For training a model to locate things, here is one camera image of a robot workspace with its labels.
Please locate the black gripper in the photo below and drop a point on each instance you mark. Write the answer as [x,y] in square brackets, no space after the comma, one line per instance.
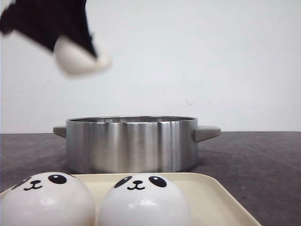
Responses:
[44,21]

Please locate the white panda bun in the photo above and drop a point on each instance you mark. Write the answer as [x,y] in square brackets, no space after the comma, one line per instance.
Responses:
[48,199]
[74,60]
[145,199]

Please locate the stainless steel steamer pot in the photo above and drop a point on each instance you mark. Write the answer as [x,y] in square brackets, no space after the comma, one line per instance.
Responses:
[133,144]

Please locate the cream plastic tray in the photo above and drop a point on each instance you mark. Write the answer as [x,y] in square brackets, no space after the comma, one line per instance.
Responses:
[210,203]

